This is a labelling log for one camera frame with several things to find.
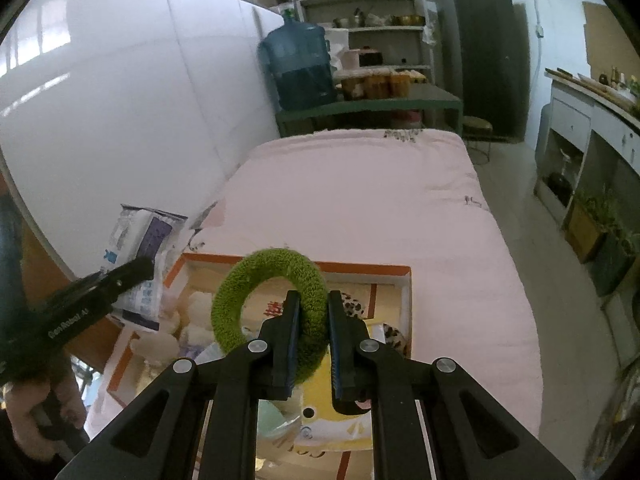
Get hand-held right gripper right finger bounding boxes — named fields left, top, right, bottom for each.
left=327, top=289, right=576, bottom=480

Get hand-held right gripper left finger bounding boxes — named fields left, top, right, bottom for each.
left=55, top=290, right=303, bottom=480

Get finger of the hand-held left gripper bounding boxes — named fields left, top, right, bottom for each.
left=82, top=256, right=155, bottom=295

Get white tissue packet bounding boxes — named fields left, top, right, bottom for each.
left=100, top=204, right=189, bottom=333

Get cardboard box orange rim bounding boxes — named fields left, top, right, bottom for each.
left=100, top=252, right=413, bottom=480

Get white plush toy pink ribbon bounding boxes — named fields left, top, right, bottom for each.
left=167, top=287, right=223, bottom=356

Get green fuzzy ring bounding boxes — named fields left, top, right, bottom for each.
left=210, top=248, right=331, bottom=390

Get leopard print soft toy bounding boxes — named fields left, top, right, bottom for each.
left=342, top=294, right=407, bottom=357

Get person's left hand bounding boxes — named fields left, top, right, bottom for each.
left=2, top=355, right=89, bottom=463

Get yellow printed packet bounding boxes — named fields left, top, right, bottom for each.
left=272, top=360, right=376, bottom=457

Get pale green item in plastic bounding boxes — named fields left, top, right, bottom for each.
left=257, top=397, right=302, bottom=442

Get green low table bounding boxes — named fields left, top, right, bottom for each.
left=276, top=85, right=464, bottom=137

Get small round metal stool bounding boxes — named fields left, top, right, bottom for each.
left=462, top=116, right=497, bottom=166

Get blue water jug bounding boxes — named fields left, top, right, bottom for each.
left=257, top=11, right=339, bottom=112

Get yellow planter box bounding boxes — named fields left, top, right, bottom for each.
left=565, top=199, right=609, bottom=264

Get dark green planter box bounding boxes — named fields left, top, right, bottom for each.
left=592, top=232, right=640, bottom=297

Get dark grey fridge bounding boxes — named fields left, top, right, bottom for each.
left=432, top=0, right=529, bottom=139

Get grey kitchen counter cabinet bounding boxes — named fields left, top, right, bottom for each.
left=534, top=67, right=640, bottom=242

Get cardboard wall panels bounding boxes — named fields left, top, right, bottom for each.
left=582, top=2, right=640, bottom=81

